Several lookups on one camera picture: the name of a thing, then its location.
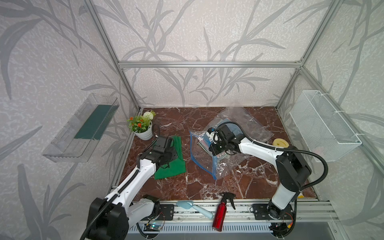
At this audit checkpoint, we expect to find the red spray bottle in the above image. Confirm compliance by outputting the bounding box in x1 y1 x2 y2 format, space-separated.
212 192 236 232

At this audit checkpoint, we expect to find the green tank top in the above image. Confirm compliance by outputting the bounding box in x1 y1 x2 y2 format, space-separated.
154 136 187 180

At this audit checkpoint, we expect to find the potted plant white pot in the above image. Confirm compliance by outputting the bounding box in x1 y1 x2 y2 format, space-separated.
127 111 156 141

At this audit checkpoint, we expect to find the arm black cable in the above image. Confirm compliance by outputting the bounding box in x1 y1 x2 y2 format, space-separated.
79 122 163 240
214 120 329 191

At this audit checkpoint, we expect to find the white wire basket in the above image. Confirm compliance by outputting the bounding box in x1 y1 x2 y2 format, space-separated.
290 90 362 162

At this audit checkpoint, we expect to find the blue garment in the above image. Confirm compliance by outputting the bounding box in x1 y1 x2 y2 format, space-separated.
215 118 243 136

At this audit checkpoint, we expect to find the light blue brush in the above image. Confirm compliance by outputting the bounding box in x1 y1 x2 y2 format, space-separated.
176 201 214 220

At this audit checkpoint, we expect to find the yellow smiley sponge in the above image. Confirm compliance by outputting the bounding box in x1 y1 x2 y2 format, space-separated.
273 138 290 148

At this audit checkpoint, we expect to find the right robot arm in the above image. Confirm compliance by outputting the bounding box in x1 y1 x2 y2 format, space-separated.
206 125 312 220

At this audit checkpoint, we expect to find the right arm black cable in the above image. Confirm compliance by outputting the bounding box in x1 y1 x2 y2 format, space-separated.
214 120 329 191

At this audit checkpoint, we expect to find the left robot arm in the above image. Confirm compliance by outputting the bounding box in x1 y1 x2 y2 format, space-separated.
81 136 179 240

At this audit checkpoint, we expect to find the clear plastic wall shelf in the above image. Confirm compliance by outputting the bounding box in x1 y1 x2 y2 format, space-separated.
42 94 120 163

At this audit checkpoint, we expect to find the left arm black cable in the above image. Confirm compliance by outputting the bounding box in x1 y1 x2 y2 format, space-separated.
79 122 163 240

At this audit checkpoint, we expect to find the clear vacuum bag blue zip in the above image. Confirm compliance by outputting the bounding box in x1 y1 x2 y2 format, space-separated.
190 108 273 180

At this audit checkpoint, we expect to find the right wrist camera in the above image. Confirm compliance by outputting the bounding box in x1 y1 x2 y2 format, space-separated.
207 128 220 143

